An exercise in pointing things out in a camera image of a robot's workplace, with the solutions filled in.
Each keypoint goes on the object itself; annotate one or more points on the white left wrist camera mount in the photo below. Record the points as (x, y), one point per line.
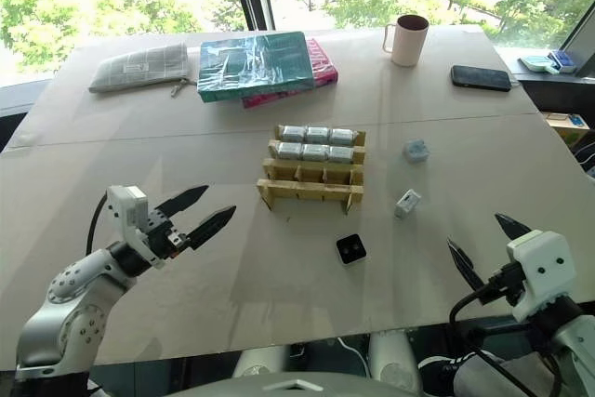
(128, 211)

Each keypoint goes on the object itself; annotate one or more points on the wooden slotted rack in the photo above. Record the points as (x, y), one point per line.
(311, 185)

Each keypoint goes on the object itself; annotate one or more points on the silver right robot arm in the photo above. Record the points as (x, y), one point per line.
(574, 341)

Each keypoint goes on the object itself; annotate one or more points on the grey checked fabric pouch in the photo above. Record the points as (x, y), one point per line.
(139, 67)

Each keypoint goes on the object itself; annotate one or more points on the black smartphone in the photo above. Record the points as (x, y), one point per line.
(480, 77)

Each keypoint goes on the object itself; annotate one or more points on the dark side table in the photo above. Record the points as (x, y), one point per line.
(558, 90)

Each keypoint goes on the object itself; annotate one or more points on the small white grey block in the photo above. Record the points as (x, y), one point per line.
(407, 204)

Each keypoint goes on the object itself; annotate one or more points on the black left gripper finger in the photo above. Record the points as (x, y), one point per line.
(183, 198)
(211, 224)

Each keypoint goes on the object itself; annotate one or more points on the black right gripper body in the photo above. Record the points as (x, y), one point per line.
(511, 283)

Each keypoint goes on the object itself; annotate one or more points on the teal wrapped book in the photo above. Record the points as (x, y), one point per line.
(253, 64)

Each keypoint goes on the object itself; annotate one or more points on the black white cube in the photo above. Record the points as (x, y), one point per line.
(352, 250)

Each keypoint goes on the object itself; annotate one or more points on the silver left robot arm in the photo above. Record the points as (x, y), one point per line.
(70, 304)

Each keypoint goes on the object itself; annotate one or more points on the pink book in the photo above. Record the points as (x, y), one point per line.
(323, 69)

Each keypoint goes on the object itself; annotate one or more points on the blue and white device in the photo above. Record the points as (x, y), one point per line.
(548, 62)

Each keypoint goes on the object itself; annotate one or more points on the white rounded robot leg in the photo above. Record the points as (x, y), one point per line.
(260, 362)
(395, 360)

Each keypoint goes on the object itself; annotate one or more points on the dark slanted panel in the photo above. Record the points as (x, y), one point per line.
(581, 46)

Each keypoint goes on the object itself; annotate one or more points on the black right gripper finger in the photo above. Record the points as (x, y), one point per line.
(465, 263)
(511, 228)

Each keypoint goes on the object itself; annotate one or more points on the small yellow box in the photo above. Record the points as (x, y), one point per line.
(567, 127)

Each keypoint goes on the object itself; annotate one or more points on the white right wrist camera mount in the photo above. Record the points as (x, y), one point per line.
(541, 267)

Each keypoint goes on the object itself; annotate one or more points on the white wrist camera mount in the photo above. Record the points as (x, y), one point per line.
(128, 211)
(541, 267)

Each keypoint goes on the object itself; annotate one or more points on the black shoe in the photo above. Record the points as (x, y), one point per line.
(446, 371)

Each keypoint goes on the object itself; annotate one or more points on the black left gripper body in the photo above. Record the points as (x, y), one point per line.
(162, 234)

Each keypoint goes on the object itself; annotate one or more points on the small light blue block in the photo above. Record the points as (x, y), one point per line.
(416, 151)

